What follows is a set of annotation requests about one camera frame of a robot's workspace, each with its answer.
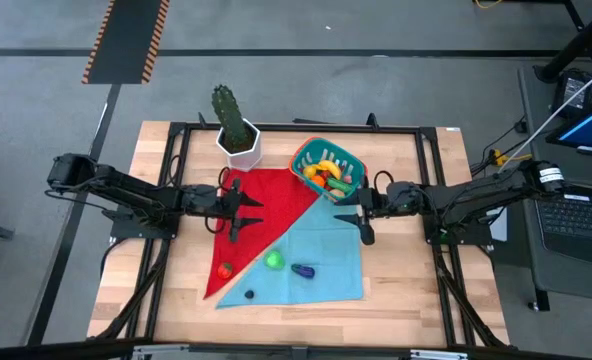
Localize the light blue cloth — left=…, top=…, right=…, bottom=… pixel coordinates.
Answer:
left=215, top=195, right=365, bottom=310

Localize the purple toy eggplant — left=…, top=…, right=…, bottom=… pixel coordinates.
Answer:
left=290, top=263, right=316, bottom=280

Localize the grey rolling desk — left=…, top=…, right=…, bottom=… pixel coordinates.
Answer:
left=517, top=62, right=592, bottom=311

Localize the white hexagonal plant pot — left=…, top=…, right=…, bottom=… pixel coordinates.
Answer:
left=214, top=117, right=263, bottom=173

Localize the white cable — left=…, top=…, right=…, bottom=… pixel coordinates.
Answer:
left=498, top=58, right=592, bottom=172

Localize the red cloth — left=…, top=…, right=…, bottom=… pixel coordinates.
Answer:
left=203, top=168, right=322, bottom=300

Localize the teal basket with orange rim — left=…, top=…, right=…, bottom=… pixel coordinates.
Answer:
left=288, top=136, right=370, bottom=202

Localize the silver aluminium rail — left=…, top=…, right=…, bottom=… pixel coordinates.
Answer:
left=130, top=342, right=470, bottom=360

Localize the black power adapter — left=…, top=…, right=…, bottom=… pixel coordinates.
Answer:
left=550, top=67, right=592, bottom=119

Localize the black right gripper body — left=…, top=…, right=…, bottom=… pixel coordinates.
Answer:
left=356, top=178, right=427, bottom=247

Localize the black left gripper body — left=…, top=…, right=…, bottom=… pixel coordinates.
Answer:
left=181, top=177, right=243, bottom=245

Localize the green toy cucumber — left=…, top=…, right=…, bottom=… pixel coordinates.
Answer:
left=326, top=177, right=353, bottom=194

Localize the green toy pear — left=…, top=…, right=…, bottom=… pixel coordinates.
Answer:
left=264, top=249, right=286, bottom=272

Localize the black laptop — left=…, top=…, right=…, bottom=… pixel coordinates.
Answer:
left=533, top=184, right=592, bottom=266

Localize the yellow toy banana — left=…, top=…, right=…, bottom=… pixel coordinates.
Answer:
left=317, top=160, right=343, bottom=180

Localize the black stand pole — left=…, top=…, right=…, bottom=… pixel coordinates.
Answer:
left=533, top=0, right=592, bottom=84

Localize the black hazard-striped floor mat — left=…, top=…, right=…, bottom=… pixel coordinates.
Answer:
left=80, top=0, right=171, bottom=85

